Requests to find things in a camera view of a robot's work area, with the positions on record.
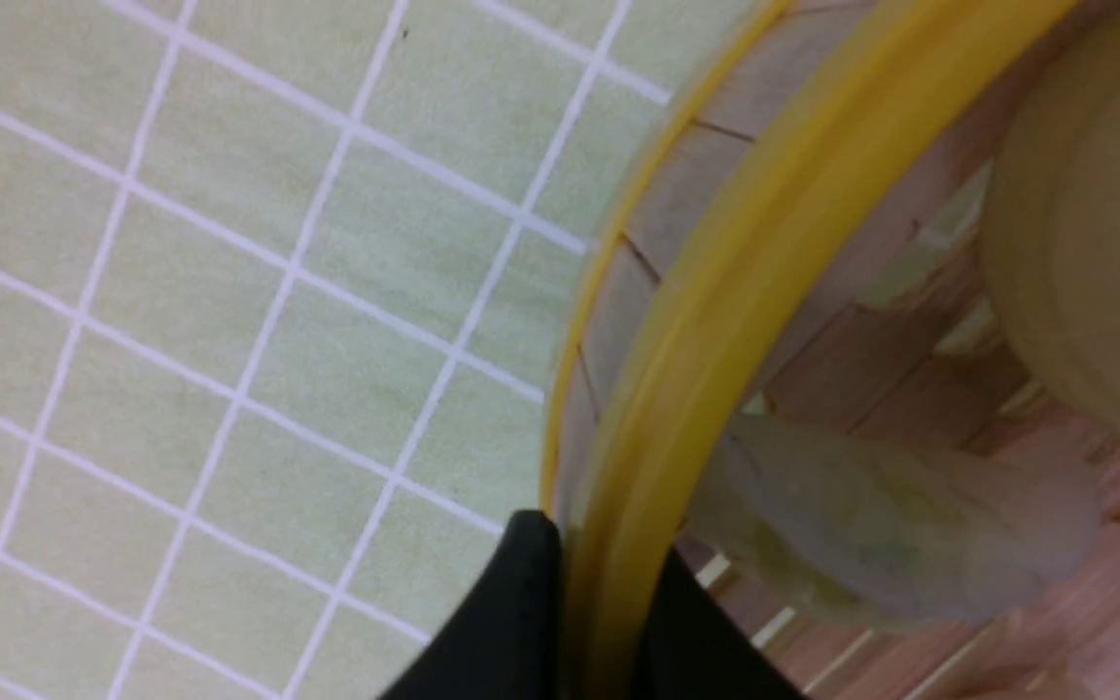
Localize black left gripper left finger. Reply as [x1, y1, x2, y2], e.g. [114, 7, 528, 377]
[382, 508, 561, 699]

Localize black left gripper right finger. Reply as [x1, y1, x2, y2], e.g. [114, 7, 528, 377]
[634, 549, 805, 699]

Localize yellow-rimmed bamboo steamer basket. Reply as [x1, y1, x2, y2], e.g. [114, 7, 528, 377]
[541, 1, 1120, 699]

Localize green checked tablecloth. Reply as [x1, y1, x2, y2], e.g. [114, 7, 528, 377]
[0, 1, 752, 699]

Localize yellow-green round bun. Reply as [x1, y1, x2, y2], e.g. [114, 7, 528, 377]
[979, 3, 1120, 433]

